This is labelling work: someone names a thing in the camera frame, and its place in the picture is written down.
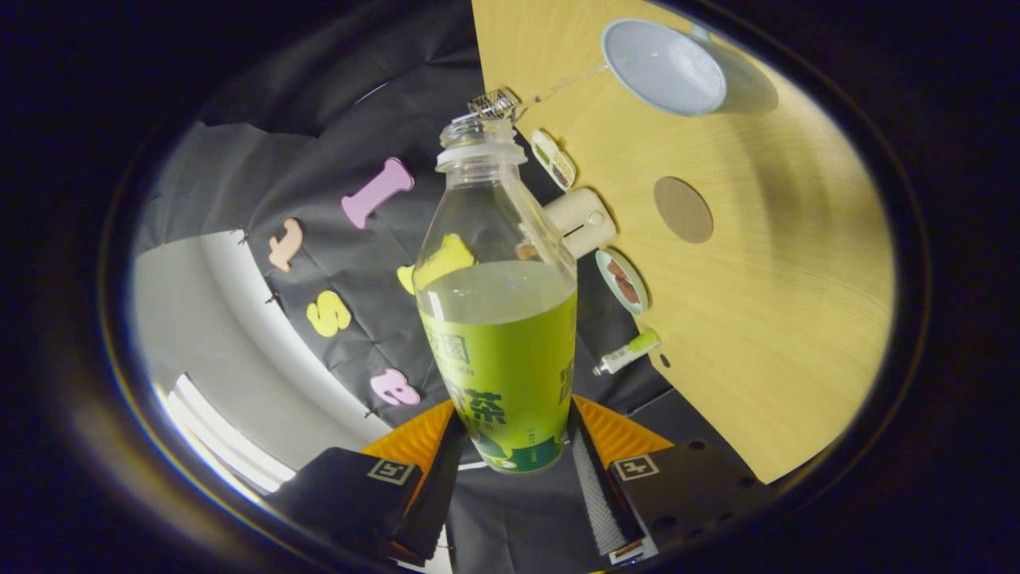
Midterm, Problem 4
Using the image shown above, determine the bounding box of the white toaster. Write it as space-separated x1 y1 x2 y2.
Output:
544 187 618 260

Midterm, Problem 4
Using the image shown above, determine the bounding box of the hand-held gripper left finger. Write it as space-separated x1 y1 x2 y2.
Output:
267 399 467 563

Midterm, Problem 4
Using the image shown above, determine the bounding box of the round brown coaster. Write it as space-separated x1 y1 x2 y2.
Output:
653 176 715 245

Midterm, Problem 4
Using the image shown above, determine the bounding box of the white divided snack tray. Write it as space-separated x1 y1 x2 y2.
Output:
530 128 578 192

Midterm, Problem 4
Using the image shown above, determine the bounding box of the small white green bottle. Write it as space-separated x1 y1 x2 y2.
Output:
592 328 662 377

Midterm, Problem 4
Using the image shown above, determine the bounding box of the ceiling light panel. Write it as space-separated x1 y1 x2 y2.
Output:
163 373 297 495

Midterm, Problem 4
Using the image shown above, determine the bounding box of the pale green round plate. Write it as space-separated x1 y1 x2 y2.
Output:
594 248 649 316

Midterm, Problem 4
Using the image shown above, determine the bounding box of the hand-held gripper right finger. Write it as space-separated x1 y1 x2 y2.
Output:
567 395 770 567

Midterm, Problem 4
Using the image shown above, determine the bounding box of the green label juice bottle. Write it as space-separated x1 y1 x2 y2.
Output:
413 117 579 475

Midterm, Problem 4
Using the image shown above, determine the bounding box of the wooden table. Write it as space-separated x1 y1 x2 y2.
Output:
472 0 897 485

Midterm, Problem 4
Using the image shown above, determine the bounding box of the wire mesh utensil holder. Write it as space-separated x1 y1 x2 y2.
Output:
467 88 520 122

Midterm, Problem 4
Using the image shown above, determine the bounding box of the white cup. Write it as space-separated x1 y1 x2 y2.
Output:
601 18 779 118

